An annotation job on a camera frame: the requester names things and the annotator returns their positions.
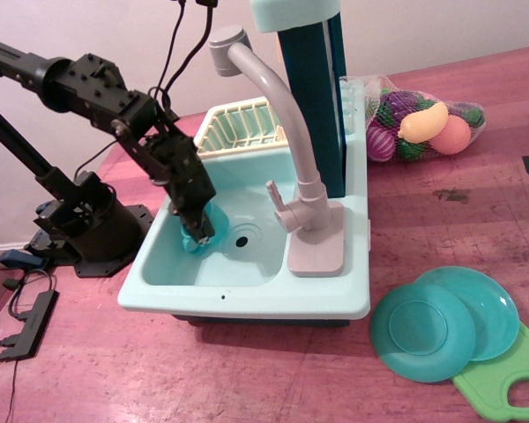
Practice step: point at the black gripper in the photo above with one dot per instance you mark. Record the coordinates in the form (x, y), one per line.
(180, 171)

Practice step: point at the teal plastic toy cup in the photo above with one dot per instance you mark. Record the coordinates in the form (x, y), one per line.
(220, 224)

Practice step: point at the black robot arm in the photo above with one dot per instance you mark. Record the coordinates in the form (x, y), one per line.
(93, 88)

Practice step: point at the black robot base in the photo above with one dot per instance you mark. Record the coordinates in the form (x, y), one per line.
(85, 226)

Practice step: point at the light blue toy sink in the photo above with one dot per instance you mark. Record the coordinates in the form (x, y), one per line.
(246, 275)

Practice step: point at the yellow dish rack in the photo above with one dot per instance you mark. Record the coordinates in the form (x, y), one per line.
(238, 127)

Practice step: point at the blue clamp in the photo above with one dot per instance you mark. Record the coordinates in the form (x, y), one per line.
(15, 259)

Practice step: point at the black usb hub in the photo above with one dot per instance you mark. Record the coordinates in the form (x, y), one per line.
(28, 341)

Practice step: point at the dark blue sink tower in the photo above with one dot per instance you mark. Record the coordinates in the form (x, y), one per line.
(312, 48)

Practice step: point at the mesh bag of toy food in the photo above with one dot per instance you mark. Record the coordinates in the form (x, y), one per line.
(374, 107)

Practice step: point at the yellow toy banana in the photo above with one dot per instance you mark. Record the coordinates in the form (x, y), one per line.
(421, 126)

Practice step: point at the front teal plastic plate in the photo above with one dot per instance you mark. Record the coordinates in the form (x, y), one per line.
(423, 333)

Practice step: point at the teal plastic plate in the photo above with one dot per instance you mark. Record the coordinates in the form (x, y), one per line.
(495, 315)
(423, 333)

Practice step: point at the orange toy fruit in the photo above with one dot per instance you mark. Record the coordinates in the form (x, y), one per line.
(454, 137)

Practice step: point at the rear teal plastic plate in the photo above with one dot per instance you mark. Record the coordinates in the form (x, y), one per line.
(495, 315)

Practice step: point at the green plastic cutting board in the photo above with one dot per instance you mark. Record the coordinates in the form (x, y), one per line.
(486, 384)

